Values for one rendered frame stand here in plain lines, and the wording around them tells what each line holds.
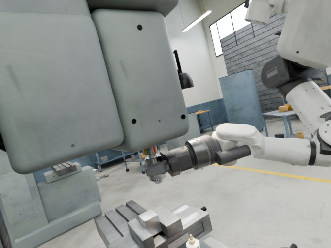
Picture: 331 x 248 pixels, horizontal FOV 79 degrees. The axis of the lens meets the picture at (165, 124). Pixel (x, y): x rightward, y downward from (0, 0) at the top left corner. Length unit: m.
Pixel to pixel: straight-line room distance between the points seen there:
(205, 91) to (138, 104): 9.38
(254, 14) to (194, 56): 9.24
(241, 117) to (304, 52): 6.00
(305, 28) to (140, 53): 0.40
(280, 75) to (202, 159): 0.37
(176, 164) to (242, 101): 6.05
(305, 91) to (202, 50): 9.71
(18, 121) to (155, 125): 0.25
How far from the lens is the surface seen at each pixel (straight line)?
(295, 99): 0.72
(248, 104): 6.49
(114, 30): 0.47
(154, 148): 0.54
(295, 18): 0.64
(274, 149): 0.61
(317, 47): 0.64
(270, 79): 0.77
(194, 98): 9.28
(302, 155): 0.62
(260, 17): 0.69
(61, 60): 0.40
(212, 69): 10.46
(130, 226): 0.81
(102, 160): 6.47
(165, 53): 0.51
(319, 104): 0.70
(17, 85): 0.39
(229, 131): 0.60
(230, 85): 6.59
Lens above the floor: 1.39
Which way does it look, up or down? 4 degrees down
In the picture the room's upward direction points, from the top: 14 degrees counter-clockwise
